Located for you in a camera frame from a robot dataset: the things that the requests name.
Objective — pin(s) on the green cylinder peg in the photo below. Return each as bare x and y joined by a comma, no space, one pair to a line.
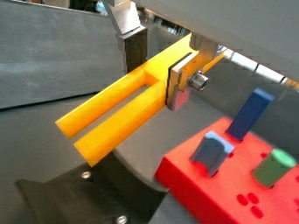
274,167

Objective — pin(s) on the black curved fixture stand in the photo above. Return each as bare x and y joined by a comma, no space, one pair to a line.
103,194

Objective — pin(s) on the yellow slotted square-circle block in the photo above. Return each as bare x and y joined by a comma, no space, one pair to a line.
151,75

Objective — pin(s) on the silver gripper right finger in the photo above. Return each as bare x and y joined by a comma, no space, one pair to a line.
187,78

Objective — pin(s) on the grey-blue arch peg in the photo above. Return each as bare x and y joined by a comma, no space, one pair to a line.
213,152

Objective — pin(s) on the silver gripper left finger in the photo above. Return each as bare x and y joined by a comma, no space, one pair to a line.
131,34

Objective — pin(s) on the red shape-sorter base block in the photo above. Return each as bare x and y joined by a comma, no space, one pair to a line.
230,198

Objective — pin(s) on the dark blue square peg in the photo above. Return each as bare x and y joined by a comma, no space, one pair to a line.
248,116

